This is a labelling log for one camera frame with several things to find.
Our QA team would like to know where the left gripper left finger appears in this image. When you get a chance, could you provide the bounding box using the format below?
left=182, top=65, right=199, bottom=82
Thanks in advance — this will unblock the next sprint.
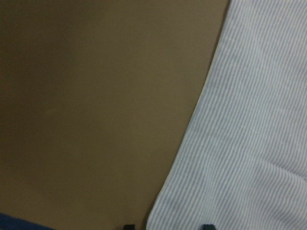
left=123, top=224, right=135, bottom=230

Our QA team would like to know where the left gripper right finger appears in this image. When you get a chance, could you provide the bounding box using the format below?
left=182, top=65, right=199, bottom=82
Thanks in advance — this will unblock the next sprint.
left=202, top=224, right=214, bottom=230

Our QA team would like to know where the light blue striped shirt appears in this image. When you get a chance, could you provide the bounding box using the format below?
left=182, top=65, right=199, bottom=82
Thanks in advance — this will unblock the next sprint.
left=146, top=0, right=307, bottom=230

